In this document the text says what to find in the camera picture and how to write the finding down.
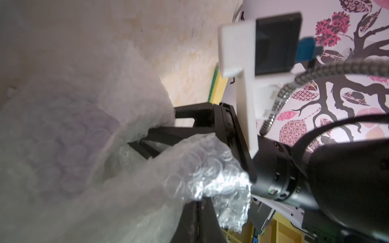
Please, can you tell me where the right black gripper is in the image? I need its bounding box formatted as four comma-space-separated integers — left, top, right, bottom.
128, 102, 307, 243

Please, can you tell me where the lavender mug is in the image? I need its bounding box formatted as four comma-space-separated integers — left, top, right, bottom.
1, 93, 119, 200

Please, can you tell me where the yellow sponge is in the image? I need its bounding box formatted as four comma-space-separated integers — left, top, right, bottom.
208, 65, 229, 104

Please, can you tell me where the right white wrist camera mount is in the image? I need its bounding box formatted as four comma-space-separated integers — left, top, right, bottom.
218, 12, 322, 157

